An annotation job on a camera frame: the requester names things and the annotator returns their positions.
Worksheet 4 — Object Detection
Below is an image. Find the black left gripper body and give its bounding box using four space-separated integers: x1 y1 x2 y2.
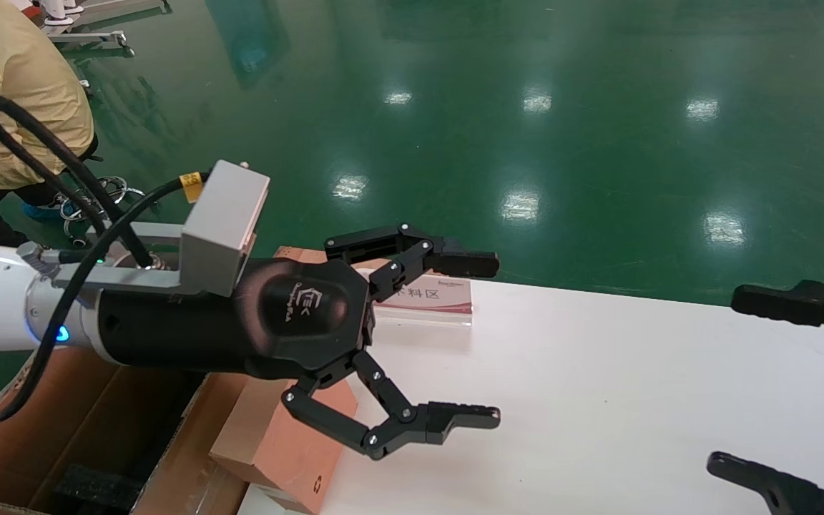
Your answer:
96 257 375 380

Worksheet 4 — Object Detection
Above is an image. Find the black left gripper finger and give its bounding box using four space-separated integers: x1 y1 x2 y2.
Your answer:
281 349 502 461
324 224 500 301

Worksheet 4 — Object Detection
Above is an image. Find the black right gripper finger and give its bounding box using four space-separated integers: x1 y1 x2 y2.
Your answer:
707 451 824 515
731 280 824 356

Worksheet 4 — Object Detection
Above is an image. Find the small cardboard box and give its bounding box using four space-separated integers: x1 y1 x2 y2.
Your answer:
210 378 359 514

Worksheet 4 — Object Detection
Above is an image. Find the large cardboard box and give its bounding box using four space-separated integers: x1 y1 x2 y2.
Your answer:
0 343 255 515

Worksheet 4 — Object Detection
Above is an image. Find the acrylic sign with red print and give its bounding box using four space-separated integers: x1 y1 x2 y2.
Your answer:
373 274 474 328

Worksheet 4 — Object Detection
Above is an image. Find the stool with chrome base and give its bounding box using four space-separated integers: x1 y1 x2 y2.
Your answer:
62 136 159 240

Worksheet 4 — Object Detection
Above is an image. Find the black foam block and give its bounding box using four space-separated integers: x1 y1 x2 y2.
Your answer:
54 465 144 513

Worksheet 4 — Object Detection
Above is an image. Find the blue shoe cover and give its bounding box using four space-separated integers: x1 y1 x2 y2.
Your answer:
22 200 73 226

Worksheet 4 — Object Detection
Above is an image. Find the person in yellow coat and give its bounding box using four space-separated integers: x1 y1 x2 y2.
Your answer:
0 0 96 244

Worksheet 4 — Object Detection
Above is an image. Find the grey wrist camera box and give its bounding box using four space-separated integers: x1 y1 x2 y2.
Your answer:
180 160 271 298

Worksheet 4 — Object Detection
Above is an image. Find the silver camera mount bracket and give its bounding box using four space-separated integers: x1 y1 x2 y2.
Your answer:
17 222 191 294

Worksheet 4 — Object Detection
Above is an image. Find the grey metal floor frame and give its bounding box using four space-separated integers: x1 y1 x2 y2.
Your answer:
40 0 173 58

